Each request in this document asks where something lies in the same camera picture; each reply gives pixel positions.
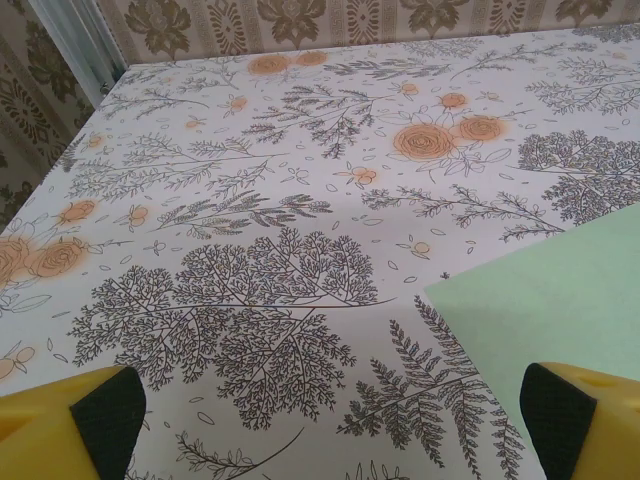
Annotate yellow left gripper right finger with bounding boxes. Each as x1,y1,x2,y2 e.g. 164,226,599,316
519,362,640,480

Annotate floral table cover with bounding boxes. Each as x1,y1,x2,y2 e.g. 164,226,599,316
0,19,640,480

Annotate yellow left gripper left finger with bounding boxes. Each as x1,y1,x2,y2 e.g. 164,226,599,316
0,364,151,480

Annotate light green cloth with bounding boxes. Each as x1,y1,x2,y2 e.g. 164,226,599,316
423,202,640,480

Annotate aluminium corner post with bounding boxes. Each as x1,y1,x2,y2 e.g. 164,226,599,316
37,0,129,109

